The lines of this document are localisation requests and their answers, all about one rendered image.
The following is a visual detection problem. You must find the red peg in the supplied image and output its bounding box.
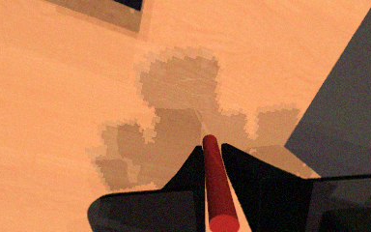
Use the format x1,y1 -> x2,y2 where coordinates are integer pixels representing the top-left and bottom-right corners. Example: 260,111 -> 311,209
203,134 -> 240,232

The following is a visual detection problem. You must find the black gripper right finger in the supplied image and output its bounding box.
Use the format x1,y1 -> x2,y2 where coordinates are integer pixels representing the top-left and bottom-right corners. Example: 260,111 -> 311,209
221,143 -> 371,232

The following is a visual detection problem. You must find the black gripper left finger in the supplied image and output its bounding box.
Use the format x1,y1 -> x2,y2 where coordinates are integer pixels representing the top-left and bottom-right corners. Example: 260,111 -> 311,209
87,145 -> 206,232

